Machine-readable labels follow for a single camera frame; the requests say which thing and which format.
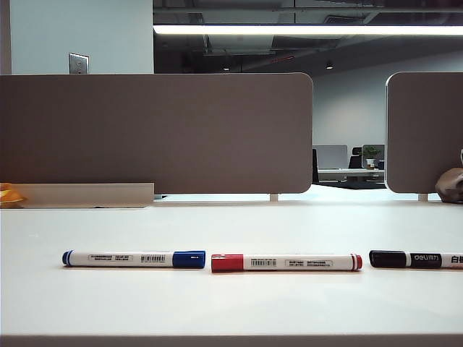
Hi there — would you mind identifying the red whiteboard marker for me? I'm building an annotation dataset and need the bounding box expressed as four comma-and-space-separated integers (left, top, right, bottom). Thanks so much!
211, 253, 364, 274

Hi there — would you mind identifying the blue whiteboard marker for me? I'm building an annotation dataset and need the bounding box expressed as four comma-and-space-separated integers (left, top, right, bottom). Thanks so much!
61, 249, 207, 269

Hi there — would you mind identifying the black whiteboard marker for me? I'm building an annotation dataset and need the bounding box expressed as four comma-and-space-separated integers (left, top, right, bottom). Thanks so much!
368, 249, 463, 270

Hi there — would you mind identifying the brown desk divider panel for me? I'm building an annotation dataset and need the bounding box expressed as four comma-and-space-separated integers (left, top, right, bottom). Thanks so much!
0, 73, 314, 195
385, 71, 463, 194

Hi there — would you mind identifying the grey desk partition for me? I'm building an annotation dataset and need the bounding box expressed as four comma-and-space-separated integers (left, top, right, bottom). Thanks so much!
313, 145, 348, 170
362, 144, 386, 169

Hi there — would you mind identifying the white office desk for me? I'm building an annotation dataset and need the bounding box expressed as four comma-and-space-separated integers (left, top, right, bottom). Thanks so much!
317, 168, 386, 184

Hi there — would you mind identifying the black office chair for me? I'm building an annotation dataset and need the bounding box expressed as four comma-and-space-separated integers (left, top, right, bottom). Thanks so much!
348, 146, 364, 169

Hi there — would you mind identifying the small potted green plant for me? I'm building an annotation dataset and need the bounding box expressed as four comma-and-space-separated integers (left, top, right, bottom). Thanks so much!
361, 145, 381, 170

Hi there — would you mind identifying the brown lumpy object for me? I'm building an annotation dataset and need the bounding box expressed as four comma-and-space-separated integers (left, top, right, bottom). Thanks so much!
435, 167, 463, 203

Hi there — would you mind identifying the orange yellow object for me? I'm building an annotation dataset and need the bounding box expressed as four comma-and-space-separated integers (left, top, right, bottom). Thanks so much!
0, 182, 29, 209

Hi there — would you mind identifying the metal wall plate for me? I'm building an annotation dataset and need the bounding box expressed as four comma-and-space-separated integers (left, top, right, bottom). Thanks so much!
68, 52, 90, 75

